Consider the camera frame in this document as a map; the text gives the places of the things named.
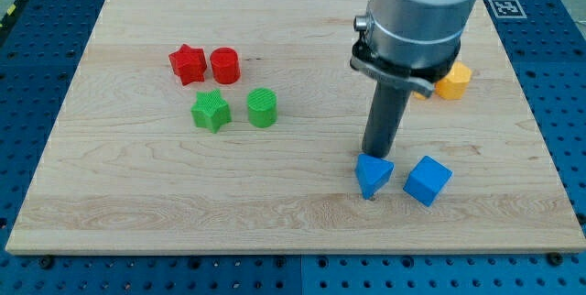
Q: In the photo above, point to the yellow block behind arm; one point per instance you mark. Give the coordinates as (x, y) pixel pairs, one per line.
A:
(419, 96)

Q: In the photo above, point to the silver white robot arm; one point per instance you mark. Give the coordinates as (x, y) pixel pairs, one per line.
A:
(409, 44)

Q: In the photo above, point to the green cylinder block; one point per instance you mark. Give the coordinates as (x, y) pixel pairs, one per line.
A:
(262, 107)

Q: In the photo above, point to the green star block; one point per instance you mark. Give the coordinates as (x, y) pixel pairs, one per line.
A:
(210, 110)

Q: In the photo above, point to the wooden board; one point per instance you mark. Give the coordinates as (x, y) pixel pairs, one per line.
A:
(127, 172)

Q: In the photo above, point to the blue triangle block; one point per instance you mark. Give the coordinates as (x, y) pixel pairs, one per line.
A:
(372, 174)

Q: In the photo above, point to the red cylinder block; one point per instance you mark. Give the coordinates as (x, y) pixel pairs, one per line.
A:
(225, 65)

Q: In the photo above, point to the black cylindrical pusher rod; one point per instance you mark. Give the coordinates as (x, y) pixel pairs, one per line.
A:
(387, 108)

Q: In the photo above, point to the red star block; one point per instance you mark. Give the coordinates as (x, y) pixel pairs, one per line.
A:
(189, 64)

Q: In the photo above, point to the blue cube block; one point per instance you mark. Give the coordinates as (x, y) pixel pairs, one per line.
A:
(425, 182)

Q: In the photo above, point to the yellow hexagon block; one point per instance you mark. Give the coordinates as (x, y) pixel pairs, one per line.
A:
(454, 84)

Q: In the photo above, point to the white fiducial marker tag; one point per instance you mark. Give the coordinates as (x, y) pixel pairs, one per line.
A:
(507, 9)

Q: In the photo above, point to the black bolt left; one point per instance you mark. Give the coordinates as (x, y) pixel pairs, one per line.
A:
(46, 262)

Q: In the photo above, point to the black bolt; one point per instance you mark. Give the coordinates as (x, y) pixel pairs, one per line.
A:
(555, 259)
(46, 262)

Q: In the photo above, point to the black bolt right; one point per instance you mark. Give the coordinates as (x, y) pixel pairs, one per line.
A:
(555, 259)

